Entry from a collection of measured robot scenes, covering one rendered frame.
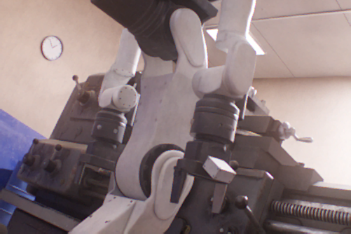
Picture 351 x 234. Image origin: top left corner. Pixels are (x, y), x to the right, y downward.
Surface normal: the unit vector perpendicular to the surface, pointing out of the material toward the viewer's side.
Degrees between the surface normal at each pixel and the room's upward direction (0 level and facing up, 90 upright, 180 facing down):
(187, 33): 90
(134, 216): 90
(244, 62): 90
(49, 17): 90
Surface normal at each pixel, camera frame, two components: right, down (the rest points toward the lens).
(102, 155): 0.61, -0.07
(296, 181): -0.59, -0.51
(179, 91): 0.42, 0.32
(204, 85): -0.76, -0.32
